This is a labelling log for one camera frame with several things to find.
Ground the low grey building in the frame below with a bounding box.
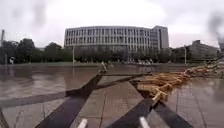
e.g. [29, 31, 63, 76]
[181, 39, 221, 62]

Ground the robot's own part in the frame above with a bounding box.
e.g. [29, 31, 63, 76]
[138, 115, 151, 128]
[77, 118, 89, 128]

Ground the pile of yellow wooden planks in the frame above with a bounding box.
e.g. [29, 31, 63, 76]
[129, 61, 224, 105]

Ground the wet grey paved plaza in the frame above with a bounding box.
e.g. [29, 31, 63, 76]
[0, 62, 224, 128]

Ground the row of trees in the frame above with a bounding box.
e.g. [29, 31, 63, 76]
[0, 37, 208, 65]

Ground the long curved pale building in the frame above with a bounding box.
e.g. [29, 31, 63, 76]
[63, 25, 170, 53]

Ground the pole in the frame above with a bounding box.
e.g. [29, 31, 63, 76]
[183, 45, 188, 66]
[71, 45, 76, 65]

